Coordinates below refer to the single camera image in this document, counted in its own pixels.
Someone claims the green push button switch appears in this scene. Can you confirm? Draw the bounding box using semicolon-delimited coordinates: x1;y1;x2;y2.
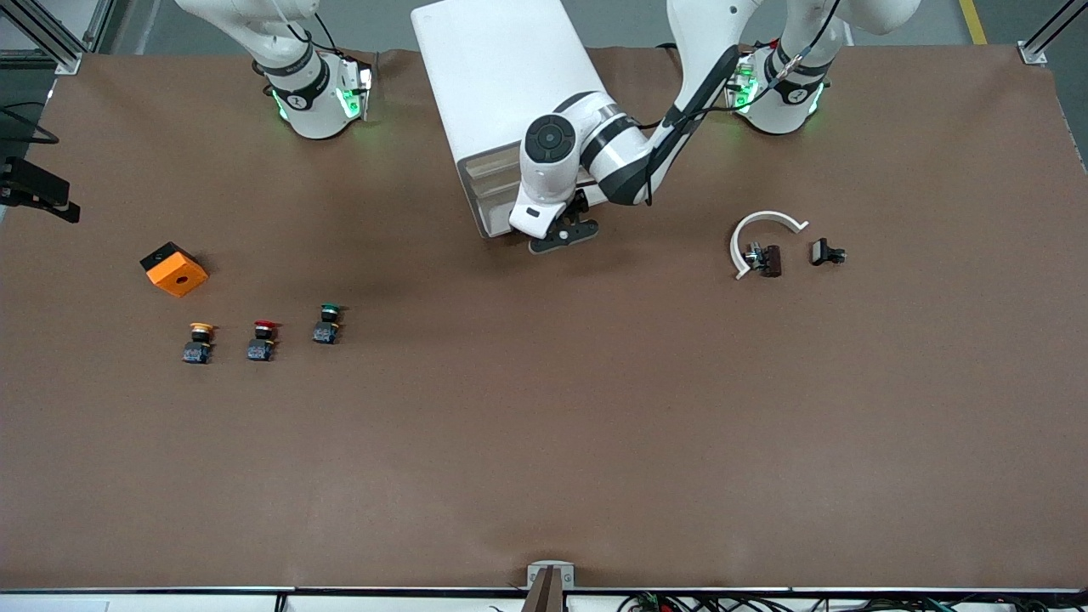
312;303;343;346

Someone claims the white drawer cabinet shell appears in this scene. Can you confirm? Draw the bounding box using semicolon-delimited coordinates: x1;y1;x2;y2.
411;0;619;240

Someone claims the orange box with hole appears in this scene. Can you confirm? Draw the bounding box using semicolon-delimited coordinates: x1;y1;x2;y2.
139;241;209;298

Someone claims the white curved plastic clip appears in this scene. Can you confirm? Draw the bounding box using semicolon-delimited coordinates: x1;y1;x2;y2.
729;210;810;281

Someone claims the brown connector block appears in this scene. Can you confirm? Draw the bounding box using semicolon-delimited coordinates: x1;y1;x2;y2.
744;242;783;279

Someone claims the brown table cover mat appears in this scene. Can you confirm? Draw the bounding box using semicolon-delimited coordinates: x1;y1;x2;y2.
0;47;1088;592

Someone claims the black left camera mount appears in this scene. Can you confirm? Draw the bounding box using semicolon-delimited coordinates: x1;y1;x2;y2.
529;218;601;255

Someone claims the aluminium frame post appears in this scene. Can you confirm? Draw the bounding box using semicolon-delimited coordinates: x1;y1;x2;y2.
0;0;116;76
1016;0;1088;67

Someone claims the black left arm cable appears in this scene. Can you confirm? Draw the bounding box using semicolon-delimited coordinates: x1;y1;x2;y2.
637;0;842;207

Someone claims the yellow push button switch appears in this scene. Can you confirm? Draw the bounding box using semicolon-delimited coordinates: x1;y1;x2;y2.
182;321;218;365

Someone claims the red push button switch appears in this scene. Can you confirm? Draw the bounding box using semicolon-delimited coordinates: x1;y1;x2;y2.
246;320;282;362

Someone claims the grey metal bracket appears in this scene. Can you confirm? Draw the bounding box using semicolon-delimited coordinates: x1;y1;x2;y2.
526;560;575;590

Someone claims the brown tapered post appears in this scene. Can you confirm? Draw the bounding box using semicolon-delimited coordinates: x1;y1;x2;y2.
521;567;568;612

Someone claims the white table edge rail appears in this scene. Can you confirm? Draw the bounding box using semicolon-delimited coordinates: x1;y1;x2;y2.
0;586;1088;612

